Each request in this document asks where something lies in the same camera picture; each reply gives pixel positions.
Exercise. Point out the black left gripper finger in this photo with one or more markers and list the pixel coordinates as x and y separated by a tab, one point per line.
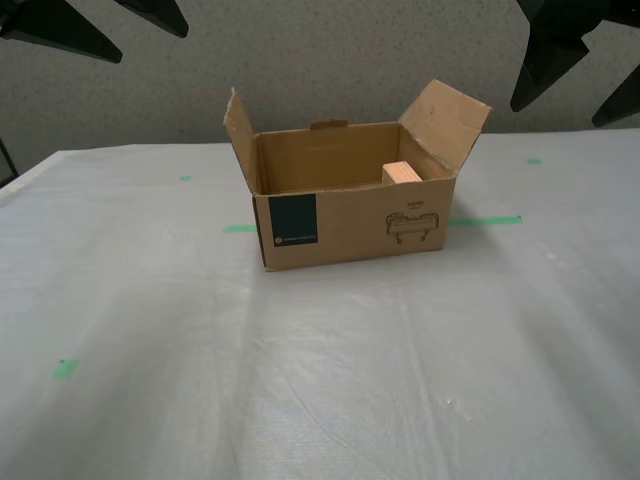
55	25
160	15

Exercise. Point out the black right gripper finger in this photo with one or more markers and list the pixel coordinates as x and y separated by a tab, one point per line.
625	100
555	35

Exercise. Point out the light wooden block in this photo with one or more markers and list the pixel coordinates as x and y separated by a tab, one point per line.
400	173

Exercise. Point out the cardboard box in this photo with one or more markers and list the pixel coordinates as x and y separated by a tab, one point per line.
350	230

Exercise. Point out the green tape square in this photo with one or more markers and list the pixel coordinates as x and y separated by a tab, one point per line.
186	178
534	161
65	369

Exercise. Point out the translucent plastic table cover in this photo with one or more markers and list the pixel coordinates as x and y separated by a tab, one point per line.
300	375

